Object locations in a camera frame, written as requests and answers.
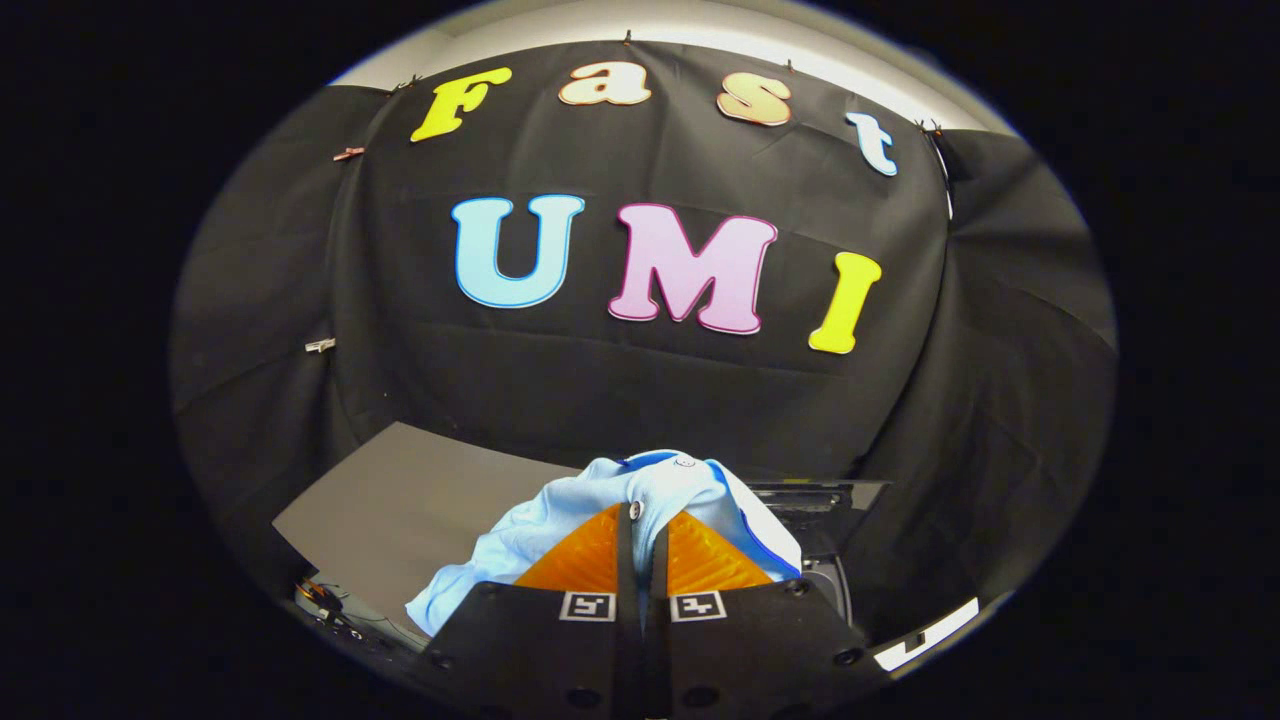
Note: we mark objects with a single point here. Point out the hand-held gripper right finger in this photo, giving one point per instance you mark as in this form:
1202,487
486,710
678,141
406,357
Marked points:
658,590

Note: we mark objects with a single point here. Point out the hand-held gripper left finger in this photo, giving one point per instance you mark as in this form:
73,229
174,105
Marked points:
625,580

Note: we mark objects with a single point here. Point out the light blue polo shirt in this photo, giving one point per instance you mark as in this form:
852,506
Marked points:
600,490

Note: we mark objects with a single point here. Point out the dark grey washing machine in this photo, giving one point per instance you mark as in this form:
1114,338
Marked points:
830,590

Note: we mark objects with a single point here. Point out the black backdrop cloth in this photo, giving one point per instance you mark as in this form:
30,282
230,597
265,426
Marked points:
600,400

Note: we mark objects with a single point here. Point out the silver clip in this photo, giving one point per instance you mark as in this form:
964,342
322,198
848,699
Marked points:
320,345

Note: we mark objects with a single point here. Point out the copper clip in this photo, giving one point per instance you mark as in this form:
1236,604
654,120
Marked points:
349,154

